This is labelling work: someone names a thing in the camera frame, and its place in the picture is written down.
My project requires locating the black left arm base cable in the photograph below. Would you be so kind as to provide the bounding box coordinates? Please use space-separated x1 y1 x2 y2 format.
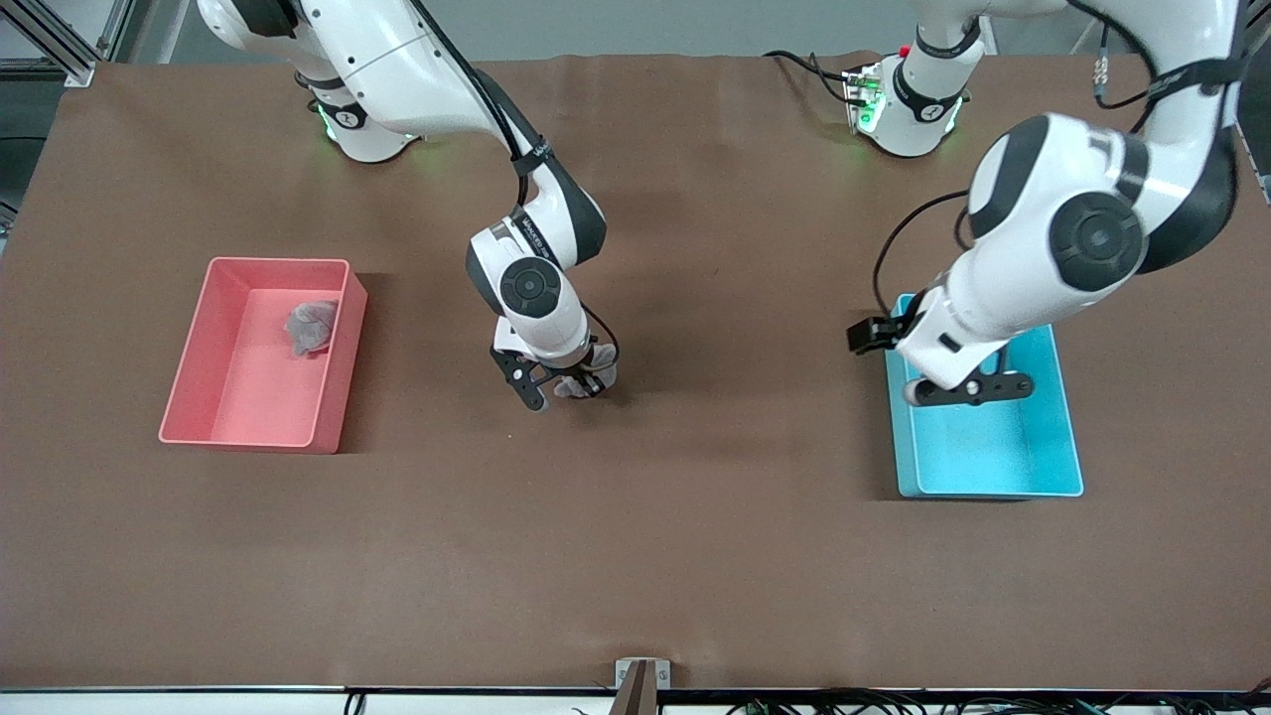
763 50 857 105

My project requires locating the silver base connector bracket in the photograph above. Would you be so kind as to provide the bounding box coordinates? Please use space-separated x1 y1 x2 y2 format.
842 65 885 135

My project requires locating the grey metal clamp bracket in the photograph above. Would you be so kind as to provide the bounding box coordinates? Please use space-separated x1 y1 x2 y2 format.
615 657 672 690

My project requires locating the blue plastic box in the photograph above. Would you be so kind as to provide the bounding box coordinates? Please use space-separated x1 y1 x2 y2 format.
882 293 1085 500

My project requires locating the brown table cover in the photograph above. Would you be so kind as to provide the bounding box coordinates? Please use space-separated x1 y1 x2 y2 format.
0 50 1271 691

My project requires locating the aluminium frame rail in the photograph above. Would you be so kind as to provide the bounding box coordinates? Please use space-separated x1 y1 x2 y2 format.
0 0 135 88

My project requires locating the pink plastic box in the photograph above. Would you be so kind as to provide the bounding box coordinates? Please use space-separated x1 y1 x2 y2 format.
158 256 368 455

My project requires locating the brown post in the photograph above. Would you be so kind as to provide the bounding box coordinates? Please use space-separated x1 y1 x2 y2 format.
613 660 659 715

